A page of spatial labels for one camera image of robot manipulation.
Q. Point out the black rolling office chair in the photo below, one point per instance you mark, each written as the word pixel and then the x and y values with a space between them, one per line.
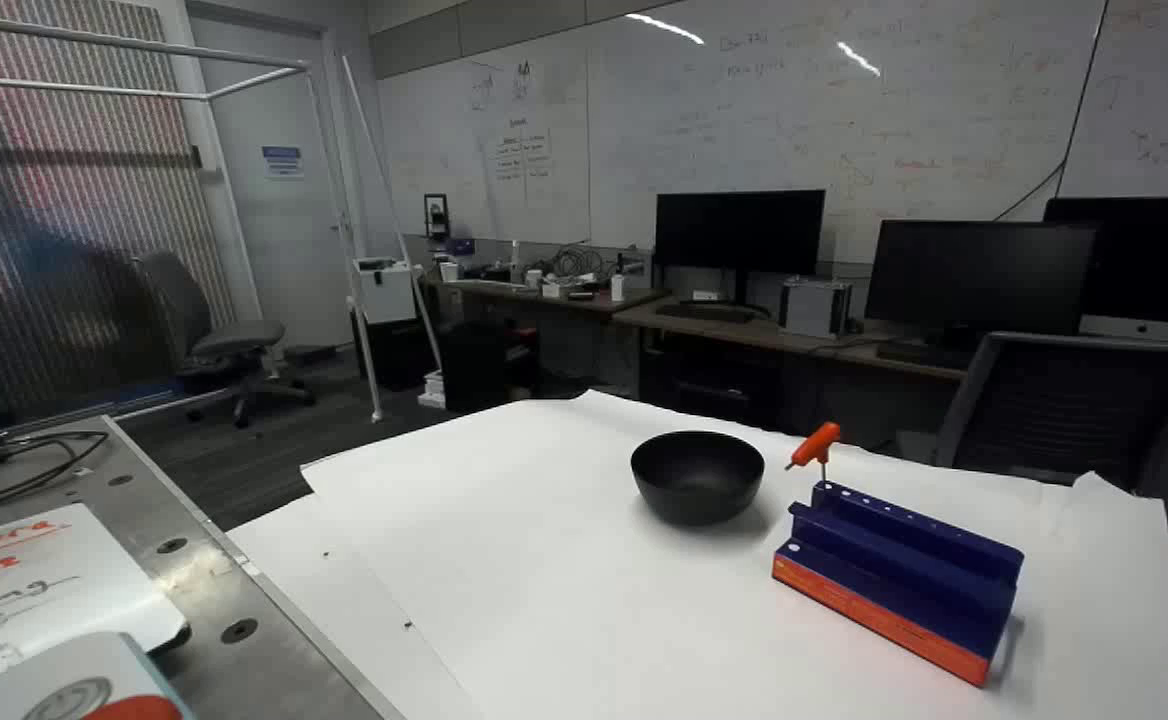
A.
pixel 217 354

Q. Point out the white metal frame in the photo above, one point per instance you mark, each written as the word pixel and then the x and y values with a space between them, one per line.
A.
pixel 106 149

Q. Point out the white paper table cover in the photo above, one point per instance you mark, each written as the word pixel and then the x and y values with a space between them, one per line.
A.
pixel 501 567

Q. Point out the black keyboard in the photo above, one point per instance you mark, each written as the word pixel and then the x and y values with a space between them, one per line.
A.
pixel 712 309

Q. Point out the grey mesh office chair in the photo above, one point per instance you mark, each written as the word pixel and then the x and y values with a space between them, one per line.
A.
pixel 1063 404

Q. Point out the blue and orange tool holder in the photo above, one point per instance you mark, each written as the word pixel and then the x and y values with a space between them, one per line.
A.
pixel 927 585

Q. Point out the middle black monitor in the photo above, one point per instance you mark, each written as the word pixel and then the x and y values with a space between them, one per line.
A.
pixel 962 279

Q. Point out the wooden desk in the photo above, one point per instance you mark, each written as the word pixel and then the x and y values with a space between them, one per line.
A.
pixel 645 309

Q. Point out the white paper with red writing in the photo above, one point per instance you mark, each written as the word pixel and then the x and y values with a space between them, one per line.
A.
pixel 67 572

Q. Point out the left black monitor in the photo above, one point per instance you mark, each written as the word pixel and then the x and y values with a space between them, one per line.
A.
pixel 742 231

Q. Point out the white door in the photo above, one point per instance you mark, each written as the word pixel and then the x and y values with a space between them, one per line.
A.
pixel 283 183

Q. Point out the black monitor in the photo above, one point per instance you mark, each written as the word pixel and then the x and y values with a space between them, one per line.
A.
pixel 742 231
pixel 1131 260
pixel 962 279

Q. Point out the right black monitor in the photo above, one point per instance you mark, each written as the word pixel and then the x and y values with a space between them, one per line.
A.
pixel 1131 260

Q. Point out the black bowl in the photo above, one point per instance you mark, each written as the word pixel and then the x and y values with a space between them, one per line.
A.
pixel 697 477

